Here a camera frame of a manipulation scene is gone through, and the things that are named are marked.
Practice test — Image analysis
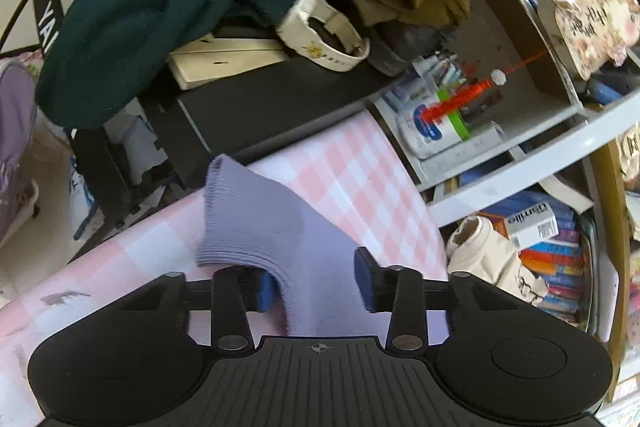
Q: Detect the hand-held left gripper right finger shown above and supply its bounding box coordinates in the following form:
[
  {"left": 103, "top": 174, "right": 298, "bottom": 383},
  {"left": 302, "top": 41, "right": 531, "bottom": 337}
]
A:
[{"left": 353, "top": 246, "right": 527, "bottom": 355}]

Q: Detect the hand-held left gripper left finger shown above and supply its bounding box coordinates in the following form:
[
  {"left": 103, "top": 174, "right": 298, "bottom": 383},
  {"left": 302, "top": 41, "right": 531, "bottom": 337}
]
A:
[{"left": 112, "top": 264, "right": 276, "bottom": 354}]

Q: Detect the purple and brown sweater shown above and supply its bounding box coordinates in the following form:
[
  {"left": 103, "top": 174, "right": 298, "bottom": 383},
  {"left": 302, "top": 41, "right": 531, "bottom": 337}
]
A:
[{"left": 196, "top": 154, "right": 451, "bottom": 339}]

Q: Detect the pink checked cartoon table mat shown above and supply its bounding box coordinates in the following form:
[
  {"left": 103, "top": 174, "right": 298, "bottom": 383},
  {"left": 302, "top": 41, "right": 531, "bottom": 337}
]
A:
[{"left": 0, "top": 109, "right": 451, "bottom": 427}]

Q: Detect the cream canvas bag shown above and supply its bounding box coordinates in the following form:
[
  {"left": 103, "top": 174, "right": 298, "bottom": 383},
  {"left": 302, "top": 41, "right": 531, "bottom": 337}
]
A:
[{"left": 445, "top": 215, "right": 551, "bottom": 308}]

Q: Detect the white jar with blue label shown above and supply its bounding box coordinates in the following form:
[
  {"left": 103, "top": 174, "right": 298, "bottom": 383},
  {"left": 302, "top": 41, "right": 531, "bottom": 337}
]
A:
[{"left": 396, "top": 89, "right": 474, "bottom": 160}]

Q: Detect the white shelf unit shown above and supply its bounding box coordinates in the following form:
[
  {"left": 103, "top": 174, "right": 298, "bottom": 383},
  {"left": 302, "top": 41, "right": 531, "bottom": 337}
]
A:
[{"left": 370, "top": 0, "right": 640, "bottom": 214}]

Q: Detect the small white carton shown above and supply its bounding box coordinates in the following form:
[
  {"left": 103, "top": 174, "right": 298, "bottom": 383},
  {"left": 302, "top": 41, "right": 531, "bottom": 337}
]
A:
[{"left": 502, "top": 201, "right": 560, "bottom": 251}]

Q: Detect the row of colourful books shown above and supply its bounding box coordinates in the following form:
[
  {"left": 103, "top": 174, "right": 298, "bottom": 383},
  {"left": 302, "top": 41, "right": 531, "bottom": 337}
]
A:
[{"left": 477, "top": 192, "right": 597, "bottom": 326}]

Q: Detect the red tassel charm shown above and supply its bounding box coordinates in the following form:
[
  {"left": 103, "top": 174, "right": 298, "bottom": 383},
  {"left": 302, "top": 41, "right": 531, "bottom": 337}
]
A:
[{"left": 424, "top": 49, "right": 552, "bottom": 124}]

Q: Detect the bunch of pens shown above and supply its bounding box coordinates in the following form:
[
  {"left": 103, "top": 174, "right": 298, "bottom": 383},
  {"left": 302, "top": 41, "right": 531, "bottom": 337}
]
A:
[{"left": 412, "top": 49, "right": 482, "bottom": 94}]

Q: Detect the dark grey round object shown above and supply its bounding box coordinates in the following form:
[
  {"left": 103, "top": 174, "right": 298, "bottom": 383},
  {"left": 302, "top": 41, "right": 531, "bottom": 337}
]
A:
[{"left": 370, "top": 22, "right": 447, "bottom": 78}]

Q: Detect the cream flat book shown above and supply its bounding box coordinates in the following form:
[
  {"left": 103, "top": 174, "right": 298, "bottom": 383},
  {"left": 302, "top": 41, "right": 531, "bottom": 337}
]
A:
[{"left": 167, "top": 34, "right": 292, "bottom": 92}]

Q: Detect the wooden bookshelf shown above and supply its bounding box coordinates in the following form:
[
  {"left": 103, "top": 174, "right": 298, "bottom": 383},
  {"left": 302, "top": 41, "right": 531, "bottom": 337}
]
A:
[{"left": 589, "top": 141, "right": 640, "bottom": 403}]

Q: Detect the white wristwatch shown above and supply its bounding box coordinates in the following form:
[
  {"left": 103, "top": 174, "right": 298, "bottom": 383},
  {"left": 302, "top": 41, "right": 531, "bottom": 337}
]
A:
[{"left": 275, "top": 0, "right": 371, "bottom": 73}]

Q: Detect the purple striped bag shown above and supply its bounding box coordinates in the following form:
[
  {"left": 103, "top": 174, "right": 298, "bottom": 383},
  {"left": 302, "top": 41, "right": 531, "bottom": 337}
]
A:
[{"left": 0, "top": 59, "right": 42, "bottom": 249}]

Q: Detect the floral decorative plaque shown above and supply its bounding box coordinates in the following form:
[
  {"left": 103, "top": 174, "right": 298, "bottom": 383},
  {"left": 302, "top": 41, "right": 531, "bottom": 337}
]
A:
[{"left": 550, "top": 0, "right": 640, "bottom": 80}]

